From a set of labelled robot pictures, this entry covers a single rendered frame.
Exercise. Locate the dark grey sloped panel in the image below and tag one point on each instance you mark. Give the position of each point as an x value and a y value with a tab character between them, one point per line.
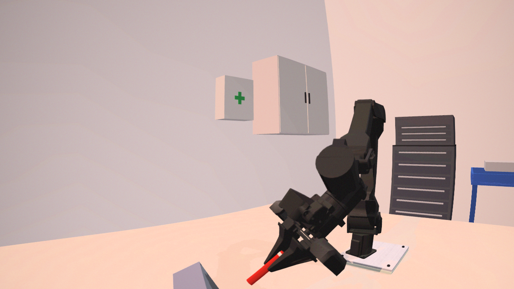
193	277

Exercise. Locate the red peg with white band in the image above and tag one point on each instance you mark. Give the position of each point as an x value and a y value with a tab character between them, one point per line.
262	271

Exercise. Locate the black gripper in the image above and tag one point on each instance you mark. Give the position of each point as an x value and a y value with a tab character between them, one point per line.
308	249

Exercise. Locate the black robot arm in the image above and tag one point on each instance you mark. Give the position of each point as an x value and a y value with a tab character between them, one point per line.
339	165

